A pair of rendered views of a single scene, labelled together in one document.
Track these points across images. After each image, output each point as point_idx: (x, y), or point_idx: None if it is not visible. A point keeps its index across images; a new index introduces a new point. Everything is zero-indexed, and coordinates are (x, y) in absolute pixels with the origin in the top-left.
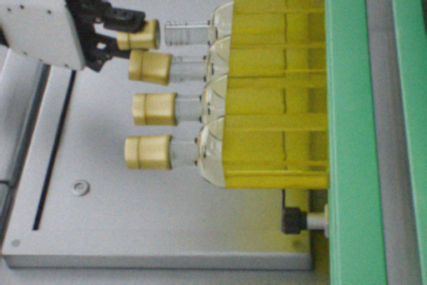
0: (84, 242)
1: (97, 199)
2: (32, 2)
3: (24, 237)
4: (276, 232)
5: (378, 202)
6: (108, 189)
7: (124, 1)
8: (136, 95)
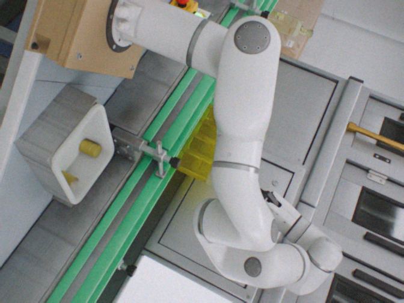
0: (278, 160)
1: (270, 176)
2: (285, 200)
3: (297, 171)
4: None
5: None
6: (266, 178)
7: None
8: None
